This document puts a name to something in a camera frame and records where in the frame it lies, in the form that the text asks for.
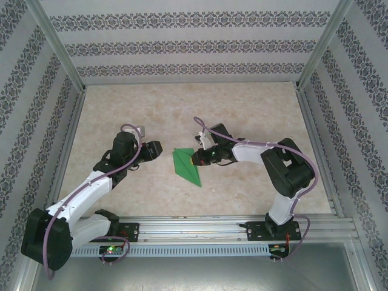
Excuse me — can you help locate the right aluminium frame post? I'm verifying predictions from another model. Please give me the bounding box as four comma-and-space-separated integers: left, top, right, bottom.
293, 0, 355, 92

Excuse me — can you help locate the right camera white cable plug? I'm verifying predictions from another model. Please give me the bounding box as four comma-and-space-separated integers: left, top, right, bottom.
195, 132, 212, 150

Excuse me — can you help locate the left lower aluminium frame bar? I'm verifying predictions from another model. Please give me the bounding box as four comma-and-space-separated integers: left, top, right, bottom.
8, 242, 42, 291

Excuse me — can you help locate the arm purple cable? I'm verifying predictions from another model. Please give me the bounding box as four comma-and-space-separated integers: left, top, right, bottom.
193, 116, 318, 263
42, 123, 145, 281

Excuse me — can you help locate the right controller board with leds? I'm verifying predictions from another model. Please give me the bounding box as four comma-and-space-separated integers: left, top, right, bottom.
269, 244, 289, 257

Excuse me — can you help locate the right lower aluminium frame bar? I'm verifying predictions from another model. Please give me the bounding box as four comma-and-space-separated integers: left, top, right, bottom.
345, 239, 380, 291

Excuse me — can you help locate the aluminium frame post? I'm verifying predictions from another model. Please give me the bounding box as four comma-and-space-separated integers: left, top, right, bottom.
26, 0, 89, 95
293, 0, 355, 92

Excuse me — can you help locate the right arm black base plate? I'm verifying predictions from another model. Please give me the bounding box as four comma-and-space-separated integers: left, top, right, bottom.
247, 221, 303, 243

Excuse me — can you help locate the aluminium table side rail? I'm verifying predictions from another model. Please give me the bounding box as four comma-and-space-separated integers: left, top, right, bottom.
295, 89, 346, 219
41, 90, 87, 221

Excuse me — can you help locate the aluminium mounting rail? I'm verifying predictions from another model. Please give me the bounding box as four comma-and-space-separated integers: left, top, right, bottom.
29, 215, 361, 243

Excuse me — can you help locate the slotted grey cable tray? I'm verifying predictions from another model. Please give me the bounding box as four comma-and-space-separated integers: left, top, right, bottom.
71, 244, 272, 257

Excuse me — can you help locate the green paper sheet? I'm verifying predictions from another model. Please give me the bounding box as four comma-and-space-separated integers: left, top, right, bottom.
172, 147, 202, 187

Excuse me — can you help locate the left controller board with leds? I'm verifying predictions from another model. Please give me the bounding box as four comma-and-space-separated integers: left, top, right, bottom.
98, 244, 124, 256

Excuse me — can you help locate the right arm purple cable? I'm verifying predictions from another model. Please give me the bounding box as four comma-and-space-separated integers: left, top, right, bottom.
193, 116, 318, 263

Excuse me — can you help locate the right aluminium table side rail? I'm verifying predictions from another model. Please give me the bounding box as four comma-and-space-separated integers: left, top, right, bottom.
295, 89, 346, 219

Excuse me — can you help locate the left aluminium frame post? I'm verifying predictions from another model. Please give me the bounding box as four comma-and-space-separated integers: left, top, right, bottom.
26, 0, 89, 95

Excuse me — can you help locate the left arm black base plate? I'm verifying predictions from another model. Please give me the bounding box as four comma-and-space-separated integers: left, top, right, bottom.
99, 222, 141, 243

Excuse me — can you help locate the grey metal sheet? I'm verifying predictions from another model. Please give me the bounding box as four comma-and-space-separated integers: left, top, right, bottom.
30, 256, 369, 291

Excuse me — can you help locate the camera white cable plug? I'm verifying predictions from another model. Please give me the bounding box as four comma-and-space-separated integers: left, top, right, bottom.
195, 132, 212, 150
123, 125, 147, 138

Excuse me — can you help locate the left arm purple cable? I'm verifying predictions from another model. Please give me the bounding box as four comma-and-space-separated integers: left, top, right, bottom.
42, 123, 145, 281

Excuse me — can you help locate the controller board with leds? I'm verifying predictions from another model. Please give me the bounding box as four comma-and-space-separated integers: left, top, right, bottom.
269, 244, 289, 257
98, 244, 124, 256

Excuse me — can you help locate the left aluminium table side rail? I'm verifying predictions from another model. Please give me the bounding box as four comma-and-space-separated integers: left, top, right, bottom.
41, 90, 87, 221

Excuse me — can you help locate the left camera white cable plug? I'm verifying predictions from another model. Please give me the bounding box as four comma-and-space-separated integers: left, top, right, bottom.
123, 125, 147, 138

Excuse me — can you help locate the aluminium frame bar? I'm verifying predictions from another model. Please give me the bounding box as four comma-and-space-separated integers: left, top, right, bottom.
345, 239, 380, 291
8, 242, 42, 291

